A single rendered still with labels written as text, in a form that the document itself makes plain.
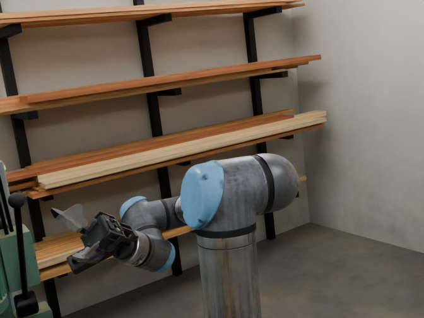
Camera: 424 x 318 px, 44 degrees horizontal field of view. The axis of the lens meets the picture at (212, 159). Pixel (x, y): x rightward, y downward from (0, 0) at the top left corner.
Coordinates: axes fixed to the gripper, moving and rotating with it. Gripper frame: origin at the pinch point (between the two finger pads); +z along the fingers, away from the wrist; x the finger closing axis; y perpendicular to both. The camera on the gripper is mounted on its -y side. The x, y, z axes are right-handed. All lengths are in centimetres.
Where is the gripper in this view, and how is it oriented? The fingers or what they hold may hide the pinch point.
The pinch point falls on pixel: (57, 233)
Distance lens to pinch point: 123.5
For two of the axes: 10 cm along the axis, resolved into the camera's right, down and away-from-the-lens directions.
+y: 6.8, -7.1, -1.8
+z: -5.5, -3.3, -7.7
